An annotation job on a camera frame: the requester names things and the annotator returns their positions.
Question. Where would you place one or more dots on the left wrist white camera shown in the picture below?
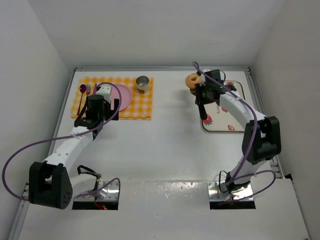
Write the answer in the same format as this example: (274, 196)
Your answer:
(105, 91)

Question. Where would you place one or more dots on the purple knife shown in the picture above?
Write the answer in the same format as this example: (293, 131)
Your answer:
(94, 89)

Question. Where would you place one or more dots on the pink plate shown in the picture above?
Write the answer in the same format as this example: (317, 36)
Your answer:
(126, 96)

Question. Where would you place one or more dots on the aluminium frame rail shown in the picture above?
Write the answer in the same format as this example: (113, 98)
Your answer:
(158, 68)

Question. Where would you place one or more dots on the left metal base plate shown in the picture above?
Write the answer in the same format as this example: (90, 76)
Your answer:
(108, 194)

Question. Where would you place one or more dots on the metal base plate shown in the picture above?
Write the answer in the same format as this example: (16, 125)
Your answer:
(108, 194)
(217, 192)

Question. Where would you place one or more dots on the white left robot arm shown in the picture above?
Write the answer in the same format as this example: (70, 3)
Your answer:
(49, 181)

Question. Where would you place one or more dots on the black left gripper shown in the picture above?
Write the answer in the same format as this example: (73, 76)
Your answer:
(110, 110)

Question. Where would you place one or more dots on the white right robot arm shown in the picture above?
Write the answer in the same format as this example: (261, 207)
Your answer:
(261, 140)

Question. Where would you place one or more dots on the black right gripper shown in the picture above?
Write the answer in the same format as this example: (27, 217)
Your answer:
(200, 99)

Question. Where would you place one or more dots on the purple spoon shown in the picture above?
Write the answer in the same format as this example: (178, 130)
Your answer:
(82, 90)

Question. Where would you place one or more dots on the strawberry print tray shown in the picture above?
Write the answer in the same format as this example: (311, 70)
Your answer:
(220, 120)

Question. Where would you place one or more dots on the glazed donut bread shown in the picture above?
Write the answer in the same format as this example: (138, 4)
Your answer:
(191, 80)

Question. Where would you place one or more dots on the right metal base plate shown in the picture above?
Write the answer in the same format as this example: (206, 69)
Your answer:
(217, 192)

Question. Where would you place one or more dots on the purple fork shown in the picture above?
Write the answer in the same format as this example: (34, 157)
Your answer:
(88, 90)

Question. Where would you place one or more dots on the metal cup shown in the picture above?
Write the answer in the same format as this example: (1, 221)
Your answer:
(142, 83)

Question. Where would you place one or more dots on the orange checkered cloth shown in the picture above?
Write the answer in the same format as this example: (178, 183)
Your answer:
(141, 104)

